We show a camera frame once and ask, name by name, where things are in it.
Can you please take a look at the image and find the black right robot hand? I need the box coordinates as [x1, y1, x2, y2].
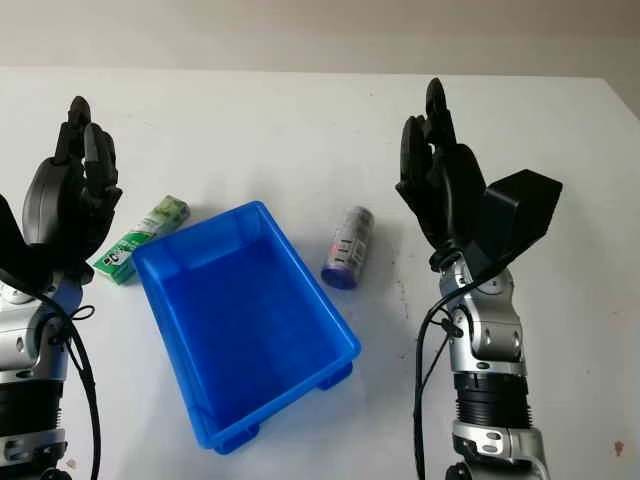
[394, 77, 489, 274]

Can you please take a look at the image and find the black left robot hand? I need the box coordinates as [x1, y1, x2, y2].
[21, 95, 124, 284]

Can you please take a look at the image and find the green cardboard box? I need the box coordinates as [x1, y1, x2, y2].
[86, 194, 192, 288]

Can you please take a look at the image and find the silver can with purple lid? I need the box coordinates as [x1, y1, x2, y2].
[320, 204, 376, 292]

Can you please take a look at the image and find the blue plastic tray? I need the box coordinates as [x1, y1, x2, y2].
[130, 199, 363, 457]

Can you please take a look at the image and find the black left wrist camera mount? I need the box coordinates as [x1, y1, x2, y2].
[0, 193, 26, 281]

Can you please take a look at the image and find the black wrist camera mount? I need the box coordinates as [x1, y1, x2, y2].
[0, 193, 26, 281]
[462, 169, 564, 281]

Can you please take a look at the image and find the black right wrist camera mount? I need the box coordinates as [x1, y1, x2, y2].
[462, 169, 564, 281]

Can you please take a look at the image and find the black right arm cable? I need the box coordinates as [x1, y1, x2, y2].
[411, 262, 509, 480]

